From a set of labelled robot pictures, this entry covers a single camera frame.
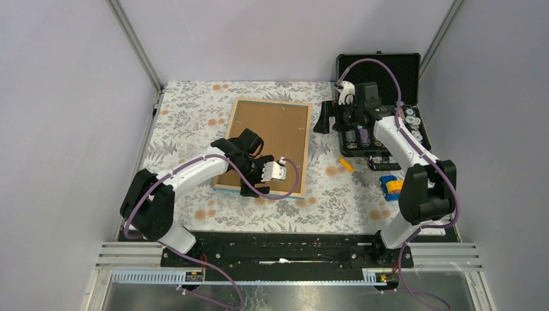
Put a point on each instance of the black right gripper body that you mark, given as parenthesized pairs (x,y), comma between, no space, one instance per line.
(346,116)

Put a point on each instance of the floral tablecloth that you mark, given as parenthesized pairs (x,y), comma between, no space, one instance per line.
(193,114)

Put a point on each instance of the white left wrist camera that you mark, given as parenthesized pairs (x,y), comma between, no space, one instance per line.
(274,171)

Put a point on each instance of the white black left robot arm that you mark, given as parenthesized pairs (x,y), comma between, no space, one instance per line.
(148,208)

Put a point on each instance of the aluminium frame rails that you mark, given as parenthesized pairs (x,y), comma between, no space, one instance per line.
(421,256)

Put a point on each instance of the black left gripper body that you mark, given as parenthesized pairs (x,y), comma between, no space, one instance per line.
(252,168)

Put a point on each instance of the yellow handled screwdriver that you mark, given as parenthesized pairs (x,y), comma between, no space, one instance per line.
(359,176)

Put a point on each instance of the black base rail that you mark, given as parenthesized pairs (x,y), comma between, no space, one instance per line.
(285,271)

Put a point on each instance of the black poker chip case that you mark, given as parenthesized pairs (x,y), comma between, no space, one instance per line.
(381,80)

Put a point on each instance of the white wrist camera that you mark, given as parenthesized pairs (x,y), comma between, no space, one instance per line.
(274,171)
(346,91)

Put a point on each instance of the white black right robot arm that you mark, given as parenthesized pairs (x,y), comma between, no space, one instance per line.
(428,193)

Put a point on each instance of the white slotted cable duct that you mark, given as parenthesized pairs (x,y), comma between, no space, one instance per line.
(174,277)

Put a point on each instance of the blue yellow toy car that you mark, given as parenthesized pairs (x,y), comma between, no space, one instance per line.
(391,187)

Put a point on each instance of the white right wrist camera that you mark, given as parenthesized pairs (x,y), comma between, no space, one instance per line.
(346,91)

